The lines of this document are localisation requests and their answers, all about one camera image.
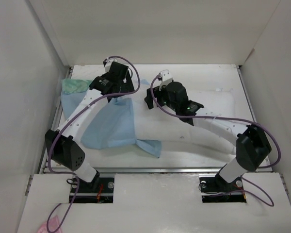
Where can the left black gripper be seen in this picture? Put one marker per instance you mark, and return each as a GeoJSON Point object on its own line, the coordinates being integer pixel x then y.
{"type": "Point", "coordinates": [129, 86]}

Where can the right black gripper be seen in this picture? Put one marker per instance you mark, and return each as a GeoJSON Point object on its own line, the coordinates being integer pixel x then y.
{"type": "Point", "coordinates": [149, 99]}

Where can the light blue pillowcase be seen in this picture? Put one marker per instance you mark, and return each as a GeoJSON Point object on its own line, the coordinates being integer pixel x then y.
{"type": "Point", "coordinates": [113, 126]}

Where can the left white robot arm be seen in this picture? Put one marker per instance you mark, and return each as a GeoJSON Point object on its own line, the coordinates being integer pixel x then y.
{"type": "Point", "coordinates": [63, 143]}

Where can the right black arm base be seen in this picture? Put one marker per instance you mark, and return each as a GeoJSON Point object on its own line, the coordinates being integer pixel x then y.
{"type": "Point", "coordinates": [217, 190]}

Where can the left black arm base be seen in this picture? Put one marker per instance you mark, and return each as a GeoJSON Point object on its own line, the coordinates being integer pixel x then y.
{"type": "Point", "coordinates": [100, 191]}

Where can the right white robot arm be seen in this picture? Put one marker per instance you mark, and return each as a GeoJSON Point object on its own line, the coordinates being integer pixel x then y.
{"type": "Point", "coordinates": [250, 140]}

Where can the pink cloth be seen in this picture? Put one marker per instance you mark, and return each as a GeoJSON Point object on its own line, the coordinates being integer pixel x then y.
{"type": "Point", "coordinates": [53, 224]}

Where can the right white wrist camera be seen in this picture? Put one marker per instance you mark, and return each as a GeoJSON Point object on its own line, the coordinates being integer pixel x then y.
{"type": "Point", "coordinates": [165, 77]}

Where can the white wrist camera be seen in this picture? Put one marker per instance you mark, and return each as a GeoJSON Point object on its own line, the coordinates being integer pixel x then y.
{"type": "Point", "coordinates": [107, 62]}
{"type": "Point", "coordinates": [165, 77]}

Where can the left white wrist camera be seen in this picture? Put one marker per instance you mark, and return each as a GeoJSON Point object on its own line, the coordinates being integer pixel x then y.
{"type": "Point", "coordinates": [107, 62]}

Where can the front aluminium rail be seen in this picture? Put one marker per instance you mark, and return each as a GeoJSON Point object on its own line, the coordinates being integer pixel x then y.
{"type": "Point", "coordinates": [152, 170]}

